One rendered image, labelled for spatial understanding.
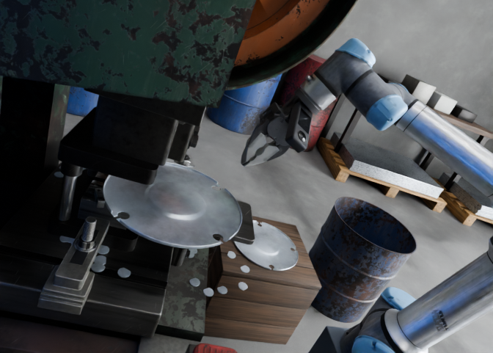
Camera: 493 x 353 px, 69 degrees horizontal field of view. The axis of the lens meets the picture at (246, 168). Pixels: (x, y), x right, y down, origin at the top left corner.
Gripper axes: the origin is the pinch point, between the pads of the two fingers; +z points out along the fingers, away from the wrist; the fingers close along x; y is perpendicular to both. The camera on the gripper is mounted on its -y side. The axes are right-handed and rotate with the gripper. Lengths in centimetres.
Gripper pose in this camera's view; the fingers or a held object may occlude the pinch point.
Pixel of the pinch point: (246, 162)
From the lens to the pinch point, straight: 82.8
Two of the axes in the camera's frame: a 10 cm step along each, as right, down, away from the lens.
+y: -0.9, -4.7, 8.8
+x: -7.0, -6.0, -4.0
